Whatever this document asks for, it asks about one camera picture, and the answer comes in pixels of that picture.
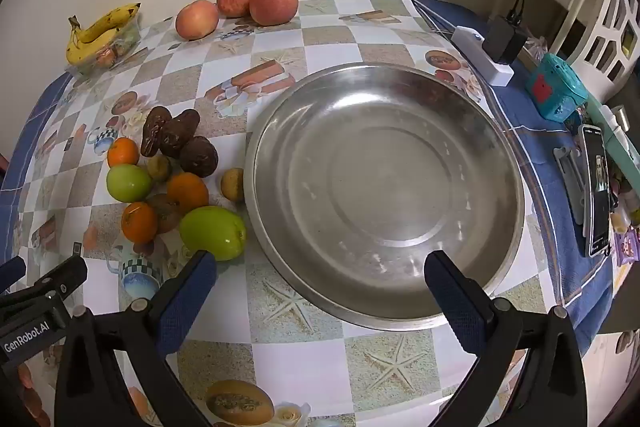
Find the teal toy box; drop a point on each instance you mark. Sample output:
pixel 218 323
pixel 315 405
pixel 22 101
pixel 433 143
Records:
pixel 555 87

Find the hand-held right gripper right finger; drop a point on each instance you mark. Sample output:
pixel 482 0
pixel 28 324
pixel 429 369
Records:
pixel 449 302

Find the smartphone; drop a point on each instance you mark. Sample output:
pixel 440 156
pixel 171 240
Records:
pixel 597 192

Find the pale peach apple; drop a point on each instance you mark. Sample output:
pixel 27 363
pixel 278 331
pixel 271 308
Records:
pixel 196 20

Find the round steel basin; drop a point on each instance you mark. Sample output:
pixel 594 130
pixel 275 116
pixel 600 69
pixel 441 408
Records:
pixel 385 192

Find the large green fruit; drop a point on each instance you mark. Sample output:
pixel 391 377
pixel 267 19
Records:
pixel 212 233

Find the small yellowish brown fruit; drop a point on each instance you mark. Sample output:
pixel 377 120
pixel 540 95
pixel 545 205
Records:
pixel 233 184
pixel 160 168

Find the yellow banana bunch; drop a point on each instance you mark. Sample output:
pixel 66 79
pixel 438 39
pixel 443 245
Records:
pixel 100 29

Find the small green fruit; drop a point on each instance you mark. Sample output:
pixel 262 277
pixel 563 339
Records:
pixel 128 183

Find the small tangerine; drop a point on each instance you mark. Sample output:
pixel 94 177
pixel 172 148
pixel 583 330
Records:
pixel 105 58

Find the orange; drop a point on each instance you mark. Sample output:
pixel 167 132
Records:
pixel 123 152
pixel 187 193
pixel 139 223

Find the purple packet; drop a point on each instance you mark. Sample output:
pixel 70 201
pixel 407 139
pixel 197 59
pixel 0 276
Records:
pixel 629 248

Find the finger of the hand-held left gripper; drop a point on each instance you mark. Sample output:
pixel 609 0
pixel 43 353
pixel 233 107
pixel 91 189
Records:
pixel 65 279
pixel 12 273

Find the dark brown avocado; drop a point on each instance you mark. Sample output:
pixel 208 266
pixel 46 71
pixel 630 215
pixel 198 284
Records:
pixel 199 157
pixel 152 129
pixel 180 132

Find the grey phone stand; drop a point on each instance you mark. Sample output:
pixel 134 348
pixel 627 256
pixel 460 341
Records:
pixel 570 172

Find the checkered printed tablecloth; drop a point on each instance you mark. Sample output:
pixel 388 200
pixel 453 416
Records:
pixel 310 367

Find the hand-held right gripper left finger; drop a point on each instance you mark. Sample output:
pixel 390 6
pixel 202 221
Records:
pixel 196 286

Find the white lattice plastic chair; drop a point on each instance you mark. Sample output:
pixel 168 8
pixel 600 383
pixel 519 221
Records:
pixel 617 17

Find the large red apple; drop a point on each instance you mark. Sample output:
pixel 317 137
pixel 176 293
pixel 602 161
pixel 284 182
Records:
pixel 274 3

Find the clear plastic container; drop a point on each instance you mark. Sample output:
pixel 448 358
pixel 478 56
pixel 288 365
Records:
pixel 125 44

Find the white power strip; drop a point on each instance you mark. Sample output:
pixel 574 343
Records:
pixel 492 67

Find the brown spotted fruit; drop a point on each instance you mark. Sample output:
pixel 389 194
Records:
pixel 167 217

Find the black power adapter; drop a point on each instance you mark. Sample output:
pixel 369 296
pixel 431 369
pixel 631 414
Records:
pixel 505 39

